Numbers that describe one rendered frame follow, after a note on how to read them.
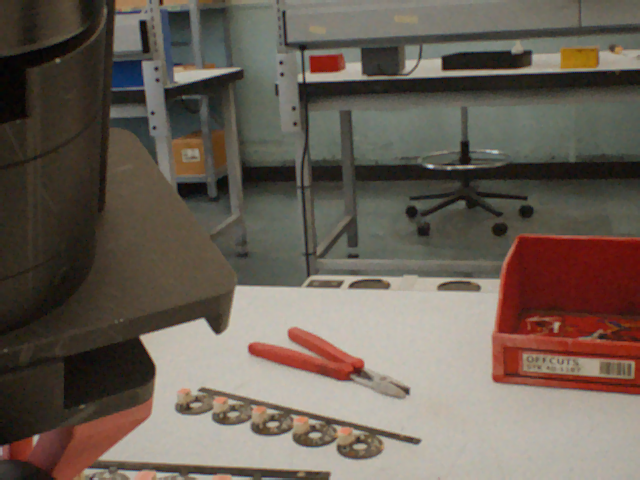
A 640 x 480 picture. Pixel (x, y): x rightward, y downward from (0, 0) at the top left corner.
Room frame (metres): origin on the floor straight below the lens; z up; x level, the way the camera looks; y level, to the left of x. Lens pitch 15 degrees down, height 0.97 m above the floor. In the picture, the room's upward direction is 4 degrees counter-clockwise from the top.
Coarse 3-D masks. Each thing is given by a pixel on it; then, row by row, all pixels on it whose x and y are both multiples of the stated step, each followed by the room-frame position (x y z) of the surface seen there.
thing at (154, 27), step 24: (192, 72) 3.32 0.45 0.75; (216, 72) 3.23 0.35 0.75; (240, 72) 3.34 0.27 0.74; (120, 96) 2.75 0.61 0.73; (144, 96) 2.73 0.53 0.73; (168, 96) 2.71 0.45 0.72; (168, 120) 2.78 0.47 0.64; (168, 144) 2.76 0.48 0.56; (168, 168) 2.75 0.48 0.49; (240, 192) 3.34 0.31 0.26; (240, 216) 3.33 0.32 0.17; (240, 240) 3.33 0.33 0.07
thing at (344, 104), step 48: (336, 0) 2.56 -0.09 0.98; (384, 0) 2.52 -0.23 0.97; (432, 0) 2.49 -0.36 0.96; (288, 48) 2.60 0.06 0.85; (336, 48) 2.56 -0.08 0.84; (336, 96) 2.60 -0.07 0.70; (384, 96) 2.56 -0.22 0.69; (432, 96) 2.52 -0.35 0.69; (480, 96) 2.48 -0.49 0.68; (528, 96) 2.44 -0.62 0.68; (576, 96) 2.41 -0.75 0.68; (624, 96) 2.37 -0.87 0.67; (336, 240) 2.92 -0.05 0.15
